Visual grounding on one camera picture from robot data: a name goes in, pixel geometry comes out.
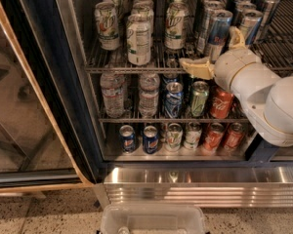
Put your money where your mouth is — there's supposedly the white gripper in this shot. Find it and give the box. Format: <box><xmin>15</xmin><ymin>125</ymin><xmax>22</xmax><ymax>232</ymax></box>
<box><xmin>179</xmin><ymin>26</ymin><xmax>261</xmax><ymax>92</ymax></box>

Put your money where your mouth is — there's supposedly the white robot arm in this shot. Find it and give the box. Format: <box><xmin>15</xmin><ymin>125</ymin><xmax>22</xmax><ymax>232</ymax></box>
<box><xmin>180</xmin><ymin>26</ymin><xmax>293</xmax><ymax>147</ymax></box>

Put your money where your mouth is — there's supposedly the green can middle shelf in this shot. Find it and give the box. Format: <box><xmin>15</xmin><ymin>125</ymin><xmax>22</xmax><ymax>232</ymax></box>
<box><xmin>190</xmin><ymin>81</ymin><xmax>209</xmax><ymax>117</ymax></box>

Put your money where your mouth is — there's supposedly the redbull can row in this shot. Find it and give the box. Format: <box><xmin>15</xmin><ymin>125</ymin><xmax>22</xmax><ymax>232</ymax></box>
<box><xmin>231</xmin><ymin>1</ymin><xmax>256</xmax><ymax>26</ymax></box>
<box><xmin>196</xmin><ymin>0</ymin><xmax>225</xmax><ymax>54</ymax></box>

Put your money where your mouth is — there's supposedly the red coke can middle shelf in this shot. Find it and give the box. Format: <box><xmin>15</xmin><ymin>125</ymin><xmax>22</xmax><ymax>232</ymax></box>
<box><xmin>209</xmin><ymin>87</ymin><xmax>234</xmax><ymax>119</ymax></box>

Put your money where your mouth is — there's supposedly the front right 7up can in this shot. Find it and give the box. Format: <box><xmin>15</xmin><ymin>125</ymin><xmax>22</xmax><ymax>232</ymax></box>
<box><xmin>165</xmin><ymin>2</ymin><xmax>188</xmax><ymax>50</ymax></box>

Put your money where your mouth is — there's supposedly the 7up can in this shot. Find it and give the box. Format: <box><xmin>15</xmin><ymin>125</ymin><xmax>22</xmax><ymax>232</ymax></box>
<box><xmin>165</xmin><ymin>2</ymin><xmax>188</xmax><ymax>50</ymax></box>
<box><xmin>184</xmin><ymin>122</ymin><xmax>202</xmax><ymax>150</ymax></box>
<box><xmin>95</xmin><ymin>2</ymin><xmax>120</xmax><ymax>51</ymax></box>
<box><xmin>126</xmin><ymin>14</ymin><xmax>150</xmax><ymax>66</ymax></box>
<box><xmin>165</xmin><ymin>123</ymin><xmax>183</xmax><ymax>151</ymax></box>

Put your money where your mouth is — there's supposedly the blue pepsi can middle shelf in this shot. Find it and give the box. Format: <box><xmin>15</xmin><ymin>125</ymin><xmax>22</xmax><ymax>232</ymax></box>
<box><xmin>164</xmin><ymin>82</ymin><xmax>184</xmax><ymax>119</ymax></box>

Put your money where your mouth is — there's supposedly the left coke can bottom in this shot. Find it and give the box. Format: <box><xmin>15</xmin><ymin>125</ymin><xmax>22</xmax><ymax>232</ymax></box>
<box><xmin>202</xmin><ymin>123</ymin><xmax>225</xmax><ymax>152</ymax></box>

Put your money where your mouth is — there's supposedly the coke can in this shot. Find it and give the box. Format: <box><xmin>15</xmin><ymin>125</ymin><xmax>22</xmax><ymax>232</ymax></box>
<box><xmin>202</xmin><ymin>123</ymin><xmax>225</xmax><ymax>152</ymax></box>
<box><xmin>222</xmin><ymin>123</ymin><xmax>244</xmax><ymax>151</ymax></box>

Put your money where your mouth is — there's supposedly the right 7up can bottom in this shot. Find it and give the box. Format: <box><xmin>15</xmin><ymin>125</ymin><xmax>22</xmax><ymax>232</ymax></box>
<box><xmin>184</xmin><ymin>122</ymin><xmax>202</xmax><ymax>150</ymax></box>

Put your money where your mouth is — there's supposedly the front middle 7up can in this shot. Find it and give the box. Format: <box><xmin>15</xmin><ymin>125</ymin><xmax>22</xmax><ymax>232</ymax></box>
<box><xmin>126</xmin><ymin>14</ymin><xmax>150</xmax><ymax>66</ymax></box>

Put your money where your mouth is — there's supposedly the right coke can bottom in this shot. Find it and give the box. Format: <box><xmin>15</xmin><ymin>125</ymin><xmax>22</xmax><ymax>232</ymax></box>
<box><xmin>222</xmin><ymin>123</ymin><xmax>244</xmax><ymax>151</ymax></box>

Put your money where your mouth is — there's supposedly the left 7up can bottom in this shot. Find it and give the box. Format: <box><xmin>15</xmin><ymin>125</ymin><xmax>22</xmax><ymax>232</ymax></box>
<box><xmin>165</xmin><ymin>123</ymin><xmax>183</xmax><ymax>151</ymax></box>

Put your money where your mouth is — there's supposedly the right pepsi can bottom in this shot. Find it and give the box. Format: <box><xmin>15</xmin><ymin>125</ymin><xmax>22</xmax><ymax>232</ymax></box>
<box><xmin>143</xmin><ymin>126</ymin><xmax>158</xmax><ymax>154</ymax></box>

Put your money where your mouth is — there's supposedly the pepsi can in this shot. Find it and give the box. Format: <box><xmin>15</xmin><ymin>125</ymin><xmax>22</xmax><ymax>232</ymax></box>
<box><xmin>143</xmin><ymin>126</ymin><xmax>158</xmax><ymax>154</ymax></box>
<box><xmin>119</xmin><ymin>125</ymin><xmax>136</xmax><ymax>153</ymax></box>

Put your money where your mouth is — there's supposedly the front left 7up can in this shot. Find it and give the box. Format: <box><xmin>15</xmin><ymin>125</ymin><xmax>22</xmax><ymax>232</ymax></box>
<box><xmin>95</xmin><ymin>2</ymin><xmax>120</xmax><ymax>51</ymax></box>

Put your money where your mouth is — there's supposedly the left pepsi can bottom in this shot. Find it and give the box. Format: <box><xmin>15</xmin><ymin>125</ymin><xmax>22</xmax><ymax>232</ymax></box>
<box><xmin>119</xmin><ymin>125</ymin><xmax>136</xmax><ymax>153</ymax></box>

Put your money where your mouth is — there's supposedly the glass fridge door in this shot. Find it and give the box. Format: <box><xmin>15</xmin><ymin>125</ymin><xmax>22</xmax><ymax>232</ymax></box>
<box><xmin>0</xmin><ymin>0</ymin><xmax>102</xmax><ymax>193</ymax></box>

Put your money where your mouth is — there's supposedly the right water bottle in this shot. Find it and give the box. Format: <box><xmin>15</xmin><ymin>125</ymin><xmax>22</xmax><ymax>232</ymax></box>
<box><xmin>139</xmin><ymin>73</ymin><xmax>160</xmax><ymax>118</ymax></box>

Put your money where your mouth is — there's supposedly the water bottle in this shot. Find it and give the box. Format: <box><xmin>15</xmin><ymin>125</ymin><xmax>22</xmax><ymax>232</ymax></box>
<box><xmin>100</xmin><ymin>72</ymin><xmax>125</xmax><ymax>118</ymax></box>
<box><xmin>139</xmin><ymin>73</ymin><xmax>160</xmax><ymax>118</ymax></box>

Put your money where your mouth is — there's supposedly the left water bottle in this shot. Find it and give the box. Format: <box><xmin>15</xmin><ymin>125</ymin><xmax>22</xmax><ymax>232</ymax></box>
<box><xmin>100</xmin><ymin>72</ymin><xmax>125</xmax><ymax>118</ymax></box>

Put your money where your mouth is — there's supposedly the clear plastic bin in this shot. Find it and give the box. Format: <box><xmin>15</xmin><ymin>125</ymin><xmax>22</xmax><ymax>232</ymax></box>
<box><xmin>100</xmin><ymin>203</ymin><xmax>205</xmax><ymax>234</ymax></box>

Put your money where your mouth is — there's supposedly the middle wire shelf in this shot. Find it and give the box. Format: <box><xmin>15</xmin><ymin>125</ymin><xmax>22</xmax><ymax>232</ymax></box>
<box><xmin>99</xmin><ymin>110</ymin><xmax>248</xmax><ymax>123</ymax></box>

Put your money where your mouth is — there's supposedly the wire shelf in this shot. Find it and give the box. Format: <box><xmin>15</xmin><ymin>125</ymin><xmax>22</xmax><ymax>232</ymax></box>
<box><xmin>99</xmin><ymin>110</ymin><xmax>248</xmax><ymax>123</ymax></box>
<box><xmin>85</xmin><ymin>0</ymin><xmax>293</xmax><ymax>76</ymax></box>

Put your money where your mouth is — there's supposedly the top wire shelf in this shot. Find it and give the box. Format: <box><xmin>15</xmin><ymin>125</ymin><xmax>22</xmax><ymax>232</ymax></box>
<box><xmin>85</xmin><ymin>0</ymin><xmax>293</xmax><ymax>76</ymax></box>

